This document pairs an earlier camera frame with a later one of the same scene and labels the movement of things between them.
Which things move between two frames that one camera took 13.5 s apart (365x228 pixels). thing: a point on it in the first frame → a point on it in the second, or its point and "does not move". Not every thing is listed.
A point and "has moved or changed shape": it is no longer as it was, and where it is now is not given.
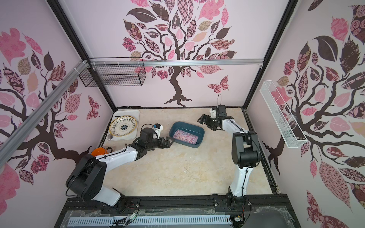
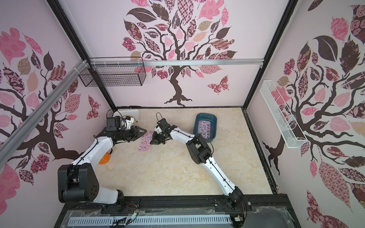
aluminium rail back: x=158 y=62 does not move
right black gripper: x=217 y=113 → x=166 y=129
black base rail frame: x=257 y=211 does not move
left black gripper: x=167 y=145 → x=135 y=133
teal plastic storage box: x=187 y=135 has moved or changed shape
